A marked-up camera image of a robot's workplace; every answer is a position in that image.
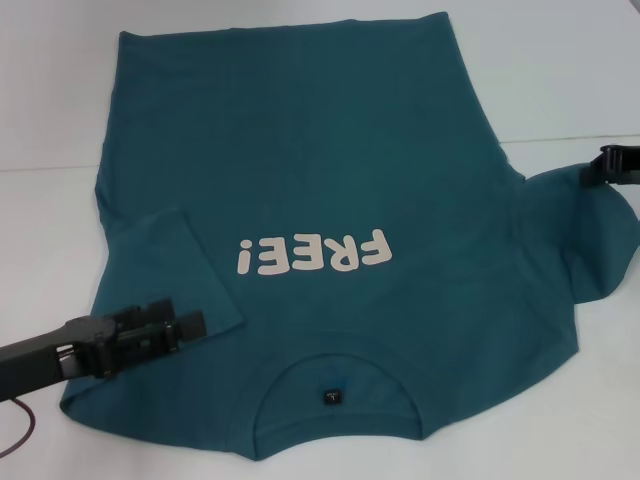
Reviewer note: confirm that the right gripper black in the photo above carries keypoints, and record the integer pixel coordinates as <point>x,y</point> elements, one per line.
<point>627,167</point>

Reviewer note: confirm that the teal T-shirt with FREE print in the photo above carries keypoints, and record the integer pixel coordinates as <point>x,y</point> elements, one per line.
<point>300,150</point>

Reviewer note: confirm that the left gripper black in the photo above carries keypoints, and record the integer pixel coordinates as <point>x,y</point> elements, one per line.
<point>40,357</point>

